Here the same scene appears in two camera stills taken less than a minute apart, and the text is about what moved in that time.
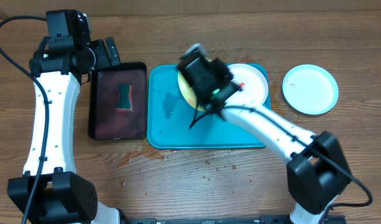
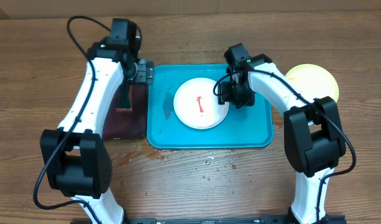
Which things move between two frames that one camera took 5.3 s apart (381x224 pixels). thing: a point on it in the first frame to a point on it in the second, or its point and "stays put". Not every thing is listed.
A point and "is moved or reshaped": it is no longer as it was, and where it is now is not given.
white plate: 253,83 is moved or reshaped
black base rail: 263,219 stays put
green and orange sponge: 125,101 stays put
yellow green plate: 188,91 to 312,81
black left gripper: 100,49 to 146,72
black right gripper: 220,68 to 229,96
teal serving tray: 169,116 stays put
